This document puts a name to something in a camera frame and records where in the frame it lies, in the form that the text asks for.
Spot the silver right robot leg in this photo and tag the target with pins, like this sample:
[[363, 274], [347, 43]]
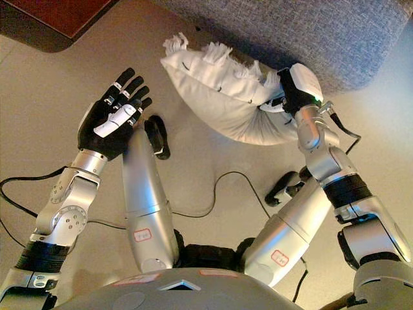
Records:
[[287, 235]]

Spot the silver left robot leg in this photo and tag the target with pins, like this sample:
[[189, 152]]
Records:
[[145, 200]]

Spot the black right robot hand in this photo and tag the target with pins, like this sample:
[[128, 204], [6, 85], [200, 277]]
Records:
[[301, 84]]

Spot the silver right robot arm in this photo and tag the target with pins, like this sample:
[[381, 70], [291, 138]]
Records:
[[342, 181]]

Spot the grey fabric armchair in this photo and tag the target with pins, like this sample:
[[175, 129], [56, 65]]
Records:
[[306, 35]]

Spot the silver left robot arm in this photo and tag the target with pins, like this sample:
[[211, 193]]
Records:
[[64, 206]]

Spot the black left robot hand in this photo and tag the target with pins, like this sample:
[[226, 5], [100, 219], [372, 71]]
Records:
[[103, 132]]

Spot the brown wooden table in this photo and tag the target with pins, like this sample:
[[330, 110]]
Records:
[[48, 19]]

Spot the silver robot leg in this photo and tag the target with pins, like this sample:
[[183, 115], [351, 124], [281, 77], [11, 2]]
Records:
[[145, 200], [287, 235]]

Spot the white fringed pillow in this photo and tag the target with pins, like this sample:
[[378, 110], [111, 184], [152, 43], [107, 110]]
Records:
[[226, 109]]

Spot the grey robot torso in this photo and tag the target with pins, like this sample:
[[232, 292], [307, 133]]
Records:
[[180, 294]]

